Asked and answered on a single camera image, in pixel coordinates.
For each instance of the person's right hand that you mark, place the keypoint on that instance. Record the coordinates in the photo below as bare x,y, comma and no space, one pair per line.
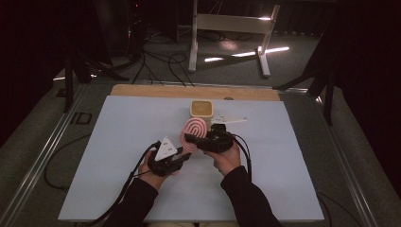
228,160

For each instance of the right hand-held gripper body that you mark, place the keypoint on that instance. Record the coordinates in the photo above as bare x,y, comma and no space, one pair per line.
217,142

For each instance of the beige square cup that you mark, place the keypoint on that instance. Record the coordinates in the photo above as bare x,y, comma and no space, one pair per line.
201,108

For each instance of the pink hairbrush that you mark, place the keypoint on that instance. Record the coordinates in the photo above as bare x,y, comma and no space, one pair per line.
195,126

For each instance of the light blue table mat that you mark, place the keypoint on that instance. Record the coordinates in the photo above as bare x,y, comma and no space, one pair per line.
119,142

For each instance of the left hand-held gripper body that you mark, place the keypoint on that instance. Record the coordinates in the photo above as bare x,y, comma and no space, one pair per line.
165,151

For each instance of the black tripod stand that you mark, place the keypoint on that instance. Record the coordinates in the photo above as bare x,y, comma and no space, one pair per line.
68,82
327,94

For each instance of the person's left hand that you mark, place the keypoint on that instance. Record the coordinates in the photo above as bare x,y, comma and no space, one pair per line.
149,176

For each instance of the metal floor rail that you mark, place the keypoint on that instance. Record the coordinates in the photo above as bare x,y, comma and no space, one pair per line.
346,176
38,160

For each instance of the wooden table board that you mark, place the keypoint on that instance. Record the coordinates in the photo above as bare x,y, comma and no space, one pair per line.
157,91

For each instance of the white metal stand frame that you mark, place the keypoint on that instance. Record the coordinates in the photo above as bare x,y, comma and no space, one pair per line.
231,23

